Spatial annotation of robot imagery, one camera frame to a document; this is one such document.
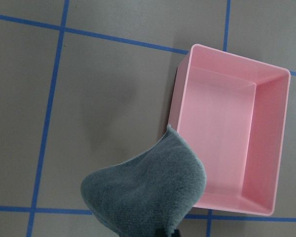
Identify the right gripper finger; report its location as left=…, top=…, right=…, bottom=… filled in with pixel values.
left=154, top=229, right=181, bottom=237

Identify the grey and pink cloth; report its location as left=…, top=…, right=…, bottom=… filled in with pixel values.
left=80, top=126, right=207, bottom=237

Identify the pink plastic bin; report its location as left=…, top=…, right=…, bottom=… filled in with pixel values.
left=168, top=44, right=291, bottom=216

